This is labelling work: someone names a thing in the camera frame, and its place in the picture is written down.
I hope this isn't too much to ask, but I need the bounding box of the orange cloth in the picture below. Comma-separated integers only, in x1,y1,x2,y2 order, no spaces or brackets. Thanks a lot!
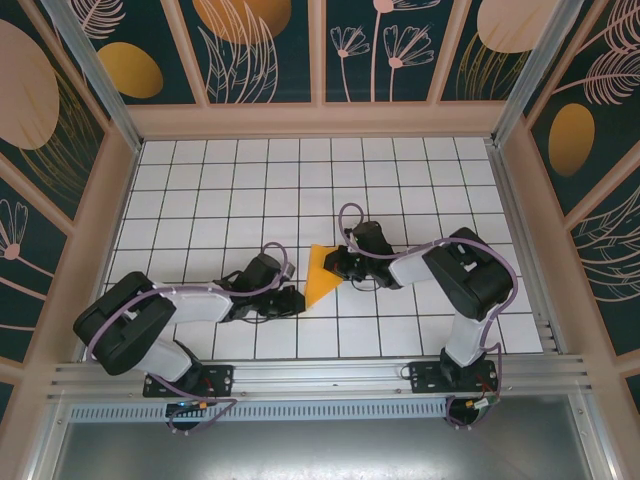
302,243,345,310

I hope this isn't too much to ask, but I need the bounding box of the grey metal sheet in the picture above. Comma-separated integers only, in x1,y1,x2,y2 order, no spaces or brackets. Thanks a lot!
29,394,619,480

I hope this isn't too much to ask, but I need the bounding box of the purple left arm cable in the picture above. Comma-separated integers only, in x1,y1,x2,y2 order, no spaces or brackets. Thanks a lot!
82,242,289,434

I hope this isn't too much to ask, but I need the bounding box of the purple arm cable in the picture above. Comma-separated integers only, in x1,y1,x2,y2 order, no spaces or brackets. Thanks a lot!
82,242,289,434
338,202,517,431

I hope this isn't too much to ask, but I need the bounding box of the aluminium mounting rail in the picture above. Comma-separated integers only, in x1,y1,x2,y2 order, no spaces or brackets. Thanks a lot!
47,353,596,401

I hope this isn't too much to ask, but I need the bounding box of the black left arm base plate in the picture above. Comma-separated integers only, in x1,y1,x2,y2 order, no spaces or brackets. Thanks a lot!
142,363,236,399

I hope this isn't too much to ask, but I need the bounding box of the slotted grey cable duct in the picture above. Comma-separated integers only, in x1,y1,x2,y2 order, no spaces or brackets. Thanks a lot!
67,397,451,425

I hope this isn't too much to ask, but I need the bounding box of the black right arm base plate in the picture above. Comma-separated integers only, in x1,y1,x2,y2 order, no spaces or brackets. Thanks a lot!
408,360,501,394

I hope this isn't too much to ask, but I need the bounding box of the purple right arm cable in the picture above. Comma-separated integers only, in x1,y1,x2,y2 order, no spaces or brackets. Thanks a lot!
338,202,517,431

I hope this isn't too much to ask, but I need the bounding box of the aluminium side rail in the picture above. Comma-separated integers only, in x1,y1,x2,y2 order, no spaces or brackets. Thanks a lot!
486,141,570,357

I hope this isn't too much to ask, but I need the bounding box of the aluminium frame post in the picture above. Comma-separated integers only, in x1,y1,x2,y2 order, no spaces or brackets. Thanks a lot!
491,0,587,147
39,0,145,153

